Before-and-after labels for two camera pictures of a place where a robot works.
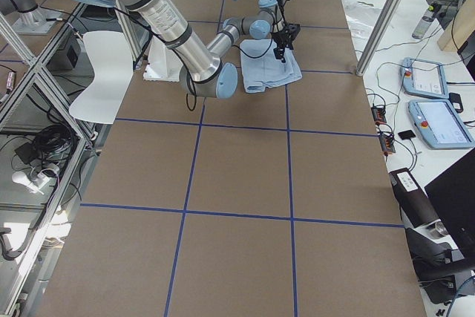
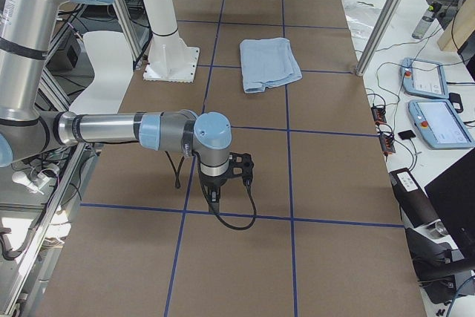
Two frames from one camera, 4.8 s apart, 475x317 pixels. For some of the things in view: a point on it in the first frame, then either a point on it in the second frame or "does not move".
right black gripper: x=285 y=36 -> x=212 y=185
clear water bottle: x=424 y=24 does not move
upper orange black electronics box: x=378 y=114 does not move
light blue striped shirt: x=262 y=68 does not move
